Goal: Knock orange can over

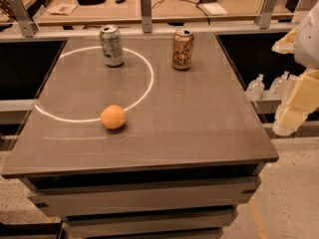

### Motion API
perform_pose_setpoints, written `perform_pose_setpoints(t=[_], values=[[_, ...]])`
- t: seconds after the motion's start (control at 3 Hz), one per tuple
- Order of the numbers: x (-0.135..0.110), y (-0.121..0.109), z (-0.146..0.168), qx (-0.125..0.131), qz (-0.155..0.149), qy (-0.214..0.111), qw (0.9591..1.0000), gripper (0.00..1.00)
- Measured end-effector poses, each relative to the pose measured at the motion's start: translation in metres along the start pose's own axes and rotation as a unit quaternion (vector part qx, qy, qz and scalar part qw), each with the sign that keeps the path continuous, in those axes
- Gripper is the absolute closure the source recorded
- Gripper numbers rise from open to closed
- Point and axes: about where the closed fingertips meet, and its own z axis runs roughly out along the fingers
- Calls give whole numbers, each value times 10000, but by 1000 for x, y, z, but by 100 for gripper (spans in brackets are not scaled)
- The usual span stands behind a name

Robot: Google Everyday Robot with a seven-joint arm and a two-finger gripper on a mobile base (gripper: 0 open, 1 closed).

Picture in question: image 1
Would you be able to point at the left metal bracket post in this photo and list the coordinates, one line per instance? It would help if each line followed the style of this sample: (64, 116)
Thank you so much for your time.
(16, 9)

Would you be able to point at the brown paper packet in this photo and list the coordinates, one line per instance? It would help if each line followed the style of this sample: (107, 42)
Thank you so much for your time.
(62, 9)

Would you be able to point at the right metal bracket post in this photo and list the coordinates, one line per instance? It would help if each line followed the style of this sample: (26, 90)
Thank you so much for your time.
(265, 14)

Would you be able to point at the green and white soda can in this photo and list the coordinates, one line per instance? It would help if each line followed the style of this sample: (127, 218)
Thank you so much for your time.
(111, 42)

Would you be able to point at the small black device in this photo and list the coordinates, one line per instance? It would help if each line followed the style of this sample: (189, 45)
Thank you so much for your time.
(120, 1)

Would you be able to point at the orange fruit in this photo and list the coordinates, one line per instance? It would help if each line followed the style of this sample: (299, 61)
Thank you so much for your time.
(113, 117)

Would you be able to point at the orange soda can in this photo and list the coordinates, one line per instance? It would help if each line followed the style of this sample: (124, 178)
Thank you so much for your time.
(182, 48)

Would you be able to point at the metal bracket post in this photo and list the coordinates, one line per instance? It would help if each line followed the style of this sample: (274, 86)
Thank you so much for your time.
(265, 14)
(146, 11)
(16, 9)

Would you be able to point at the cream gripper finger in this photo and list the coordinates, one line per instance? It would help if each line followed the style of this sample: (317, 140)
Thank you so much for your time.
(299, 99)
(286, 44)

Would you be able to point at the middle metal bracket post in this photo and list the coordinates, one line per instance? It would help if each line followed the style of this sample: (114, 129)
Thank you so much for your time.
(146, 11)

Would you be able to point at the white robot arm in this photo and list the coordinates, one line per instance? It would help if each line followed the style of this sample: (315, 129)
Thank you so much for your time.
(307, 40)

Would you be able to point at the black object on desk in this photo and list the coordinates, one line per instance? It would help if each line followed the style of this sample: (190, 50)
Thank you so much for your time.
(91, 2)

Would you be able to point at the white paper on desk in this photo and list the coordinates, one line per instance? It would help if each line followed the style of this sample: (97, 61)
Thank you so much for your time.
(214, 8)

